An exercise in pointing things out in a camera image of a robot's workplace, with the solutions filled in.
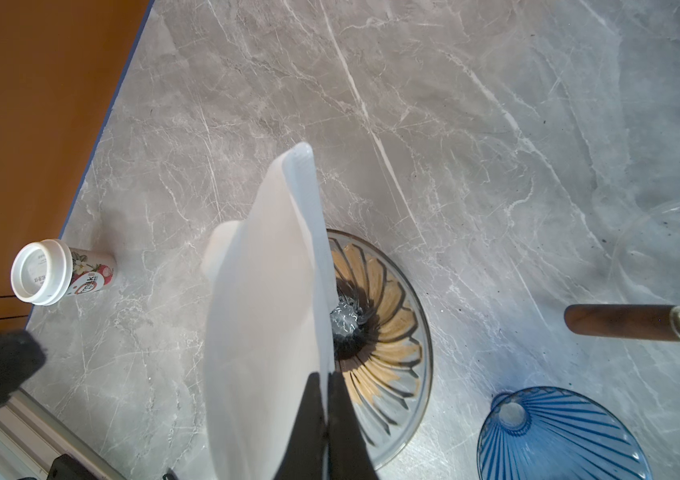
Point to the aluminium rail front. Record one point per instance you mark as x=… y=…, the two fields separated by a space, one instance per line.
x=35 y=444

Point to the blue ribbed dripper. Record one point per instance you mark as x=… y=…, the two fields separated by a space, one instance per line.
x=546 y=432

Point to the clear glass server wooden handle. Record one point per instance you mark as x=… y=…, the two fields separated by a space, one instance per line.
x=645 y=270

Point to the white paper coffee filter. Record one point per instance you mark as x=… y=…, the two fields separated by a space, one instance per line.
x=273 y=288

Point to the grey glass dripper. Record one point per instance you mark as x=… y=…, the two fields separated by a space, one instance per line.
x=382 y=344

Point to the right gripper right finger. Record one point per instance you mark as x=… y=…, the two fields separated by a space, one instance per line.
x=348 y=455

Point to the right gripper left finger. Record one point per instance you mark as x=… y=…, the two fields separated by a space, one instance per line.
x=304 y=456

